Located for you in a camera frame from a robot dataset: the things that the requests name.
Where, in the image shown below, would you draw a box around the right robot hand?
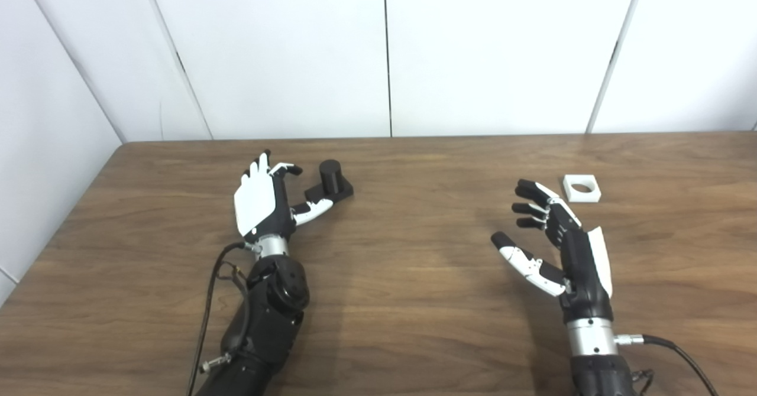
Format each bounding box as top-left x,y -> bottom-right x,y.
491,178 -> 614,324

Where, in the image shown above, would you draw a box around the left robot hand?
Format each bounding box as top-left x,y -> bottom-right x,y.
234,150 -> 335,244

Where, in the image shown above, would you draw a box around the white square piece with hole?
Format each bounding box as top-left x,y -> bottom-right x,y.
562,174 -> 601,203

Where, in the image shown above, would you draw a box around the black peg with base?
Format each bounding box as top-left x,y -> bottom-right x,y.
305,160 -> 354,202

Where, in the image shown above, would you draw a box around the left thin arm wires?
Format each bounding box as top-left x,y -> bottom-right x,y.
216,262 -> 251,305

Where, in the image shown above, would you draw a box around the thin arm wires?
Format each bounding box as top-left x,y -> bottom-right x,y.
630,369 -> 655,396
216,262 -> 251,305

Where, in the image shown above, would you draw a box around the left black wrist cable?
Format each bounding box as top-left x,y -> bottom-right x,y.
187,241 -> 261,396

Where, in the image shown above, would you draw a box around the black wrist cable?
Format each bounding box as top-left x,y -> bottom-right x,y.
615,334 -> 719,396
187,241 -> 261,396

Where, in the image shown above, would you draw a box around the right thin arm wires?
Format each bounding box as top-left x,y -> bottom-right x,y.
630,369 -> 655,396

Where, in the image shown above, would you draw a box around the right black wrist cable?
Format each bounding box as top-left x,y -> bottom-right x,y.
615,334 -> 719,396

